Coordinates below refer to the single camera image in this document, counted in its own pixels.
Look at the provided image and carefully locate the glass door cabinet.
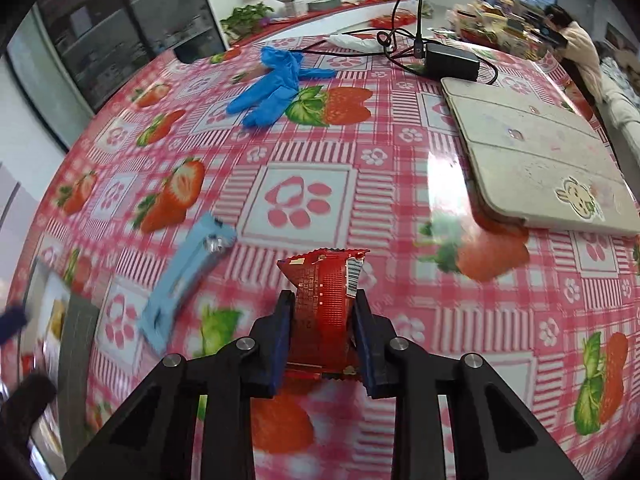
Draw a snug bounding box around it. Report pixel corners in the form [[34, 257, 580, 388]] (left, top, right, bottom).
[[7, 0, 228, 116]]

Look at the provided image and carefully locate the black adapter cable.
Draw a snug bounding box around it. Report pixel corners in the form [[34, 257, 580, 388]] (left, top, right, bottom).
[[300, 0, 501, 86]]

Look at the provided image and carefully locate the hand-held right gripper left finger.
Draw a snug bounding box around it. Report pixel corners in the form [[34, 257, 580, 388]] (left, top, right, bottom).
[[62, 290, 296, 480]]

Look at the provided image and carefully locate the light blue snack packet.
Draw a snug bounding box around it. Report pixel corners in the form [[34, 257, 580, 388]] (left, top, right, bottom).
[[137, 212, 238, 356]]

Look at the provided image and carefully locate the black power adapter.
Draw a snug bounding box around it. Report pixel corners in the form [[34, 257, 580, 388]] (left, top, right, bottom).
[[424, 42, 481, 82]]

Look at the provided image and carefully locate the green leafy plant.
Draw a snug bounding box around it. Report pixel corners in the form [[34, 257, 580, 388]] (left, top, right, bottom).
[[220, 2, 276, 43]]

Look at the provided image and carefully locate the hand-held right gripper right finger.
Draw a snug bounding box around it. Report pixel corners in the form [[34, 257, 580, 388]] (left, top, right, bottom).
[[352, 290, 583, 480]]

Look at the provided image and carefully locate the flat red box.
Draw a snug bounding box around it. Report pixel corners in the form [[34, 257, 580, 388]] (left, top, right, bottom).
[[370, 14, 418, 28]]

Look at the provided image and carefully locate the yellow snack packet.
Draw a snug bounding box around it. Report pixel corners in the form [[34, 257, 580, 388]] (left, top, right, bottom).
[[45, 300, 68, 341]]

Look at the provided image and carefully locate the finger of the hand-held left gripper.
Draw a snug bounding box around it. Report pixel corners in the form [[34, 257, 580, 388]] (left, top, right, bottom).
[[0, 305, 28, 346], [0, 374, 57, 441]]

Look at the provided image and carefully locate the strawberry print tablecloth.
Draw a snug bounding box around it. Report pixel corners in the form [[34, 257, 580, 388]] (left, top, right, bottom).
[[0, 0, 640, 480]]

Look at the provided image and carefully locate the framed wall picture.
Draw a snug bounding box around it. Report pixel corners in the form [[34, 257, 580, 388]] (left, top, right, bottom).
[[605, 22, 638, 53]]

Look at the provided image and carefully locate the pile of assorted goods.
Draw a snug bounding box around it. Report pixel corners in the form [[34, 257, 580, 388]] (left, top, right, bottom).
[[447, 0, 551, 58]]

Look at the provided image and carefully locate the blue disposable glove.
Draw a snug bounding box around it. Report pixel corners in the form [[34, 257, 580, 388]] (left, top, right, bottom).
[[227, 46, 303, 128], [270, 50, 338, 81]]

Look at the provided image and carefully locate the white plastic bag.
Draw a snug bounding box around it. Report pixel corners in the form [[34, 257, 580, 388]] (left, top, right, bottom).
[[325, 30, 388, 53]]

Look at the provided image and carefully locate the red snack packet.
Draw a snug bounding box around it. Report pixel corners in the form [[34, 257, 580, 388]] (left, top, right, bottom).
[[276, 249, 371, 383]]

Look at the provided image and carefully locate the grey rectangular tray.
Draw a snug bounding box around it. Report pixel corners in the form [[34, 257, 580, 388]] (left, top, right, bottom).
[[20, 255, 101, 461]]

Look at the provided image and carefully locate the white padded cloth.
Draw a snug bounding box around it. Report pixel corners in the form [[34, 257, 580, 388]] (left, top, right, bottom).
[[597, 55, 640, 171]]

